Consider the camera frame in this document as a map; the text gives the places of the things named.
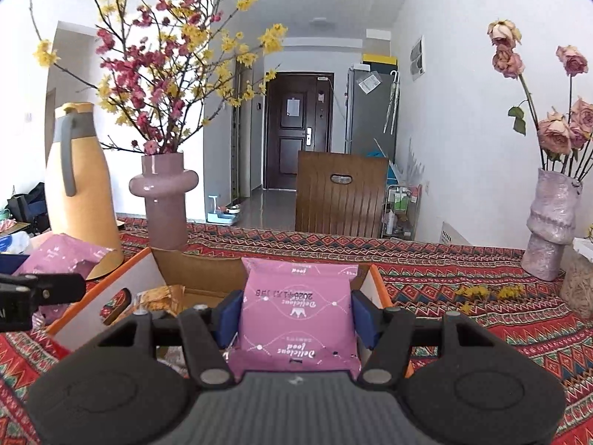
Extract white umbrella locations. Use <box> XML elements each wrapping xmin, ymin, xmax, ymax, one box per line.
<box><xmin>382</xmin><ymin>70</ymin><xmax>400</xmax><ymax>135</ymax></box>

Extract white dried grass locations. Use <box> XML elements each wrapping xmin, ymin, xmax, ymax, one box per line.
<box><xmin>371</xmin><ymin>138</ymin><xmax>425</xmax><ymax>182</ymax></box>

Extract clear plastic container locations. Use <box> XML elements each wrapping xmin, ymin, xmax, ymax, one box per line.
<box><xmin>560</xmin><ymin>237</ymin><xmax>593</xmax><ymax>321</ymax></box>

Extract rolling storage cart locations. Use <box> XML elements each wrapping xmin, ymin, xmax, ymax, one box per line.
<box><xmin>382</xmin><ymin>184</ymin><xmax>423</xmax><ymax>241</ymax></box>

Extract wooden chair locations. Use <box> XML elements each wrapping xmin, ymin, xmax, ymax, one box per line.
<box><xmin>295</xmin><ymin>151</ymin><xmax>389</xmax><ymax>238</ymax></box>

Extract dark wooden door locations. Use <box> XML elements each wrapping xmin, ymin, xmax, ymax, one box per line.
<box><xmin>264</xmin><ymin>72</ymin><xmax>335</xmax><ymax>191</ymax></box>

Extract yellow black box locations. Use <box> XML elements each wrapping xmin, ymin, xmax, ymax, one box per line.
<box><xmin>362</xmin><ymin>53</ymin><xmax>400</xmax><ymax>68</ymax></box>

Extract pink textured vase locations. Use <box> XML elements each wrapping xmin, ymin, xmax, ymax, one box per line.
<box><xmin>521</xmin><ymin>168</ymin><xmax>584</xmax><ymax>282</ymax></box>

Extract cream box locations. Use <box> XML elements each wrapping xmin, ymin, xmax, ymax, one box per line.
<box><xmin>366</xmin><ymin>29</ymin><xmax>392</xmax><ymax>55</ymax></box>

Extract pink glass vase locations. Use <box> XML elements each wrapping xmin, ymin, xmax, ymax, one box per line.
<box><xmin>129</xmin><ymin>154</ymin><xmax>199</xmax><ymax>251</ymax></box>

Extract pink yellow blossom branches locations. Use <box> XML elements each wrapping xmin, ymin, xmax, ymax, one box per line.
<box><xmin>30</xmin><ymin>0</ymin><xmax>286</xmax><ymax>156</ymax></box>

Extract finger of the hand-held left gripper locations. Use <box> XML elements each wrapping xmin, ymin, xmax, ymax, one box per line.
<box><xmin>0</xmin><ymin>273</ymin><xmax>87</xmax><ymax>307</ymax></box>

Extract pink snack packet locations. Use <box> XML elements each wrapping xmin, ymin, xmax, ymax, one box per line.
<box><xmin>13</xmin><ymin>234</ymin><xmax>115</xmax><ymax>325</ymax></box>
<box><xmin>228</xmin><ymin>257</ymin><xmax>363</xmax><ymax>379</ymax></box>

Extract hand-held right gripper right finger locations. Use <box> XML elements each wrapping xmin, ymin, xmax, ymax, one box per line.
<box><xmin>351</xmin><ymin>290</ymin><xmax>499</xmax><ymax>388</ymax></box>

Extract wet wipes pack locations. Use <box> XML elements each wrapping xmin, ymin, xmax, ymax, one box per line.
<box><xmin>0</xmin><ymin>231</ymin><xmax>32</xmax><ymax>257</ymax></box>

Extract patterned red tablecloth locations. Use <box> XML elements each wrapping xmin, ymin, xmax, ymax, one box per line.
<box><xmin>0</xmin><ymin>215</ymin><xmax>593</xmax><ymax>445</ymax></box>

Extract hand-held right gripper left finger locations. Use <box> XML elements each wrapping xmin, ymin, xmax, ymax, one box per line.
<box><xmin>93</xmin><ymin>290</ymin><xmax>244</xmax><ymax>388</ymax></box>

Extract grey refrigerator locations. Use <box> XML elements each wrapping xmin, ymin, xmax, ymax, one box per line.
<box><xmin>345</xmin><ymin>66</ymin><xmax>400</xmax><ymax>154</ymax></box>

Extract yellow thermos jug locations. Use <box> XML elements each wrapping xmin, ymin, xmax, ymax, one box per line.
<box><xmin>44</xmin><ymin>102</ymin><xmax>124</xmax><ymax>281</ymax></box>

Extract white orange biscuit packet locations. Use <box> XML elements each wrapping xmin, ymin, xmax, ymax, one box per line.
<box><xmin>133</xmin><ymin>285</ymin><xmax>187</xmax><ymax>317</ymax></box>

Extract black bag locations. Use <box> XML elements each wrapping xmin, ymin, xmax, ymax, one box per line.
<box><xmin>4</xmin><ymin>182</ymin><xmax>50</xmax><ymax>235</ymax></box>

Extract dried pink roses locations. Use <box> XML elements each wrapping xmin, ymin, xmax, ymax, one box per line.
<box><xmin>486</xmin><ymin>19</ymin><xmax>593</xmax><ymax>182</ymax></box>

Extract fallen yellow flowers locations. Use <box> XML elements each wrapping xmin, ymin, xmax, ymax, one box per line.
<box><xmin>456</xmin><ymin>284</ymin><xmax>525</xmax><ymax>314</ymax></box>

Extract pet water dispenser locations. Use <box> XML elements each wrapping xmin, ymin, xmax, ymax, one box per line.
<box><xmin>208</xmin><ymin>195</ymin><xmax>242</xmax><ymax>224</ymax></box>

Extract red cardboard box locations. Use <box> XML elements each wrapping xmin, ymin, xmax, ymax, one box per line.
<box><xmin>45</xmin><ymin>245</ymin><xmax>416</xmax><ymax>381</ymax></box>

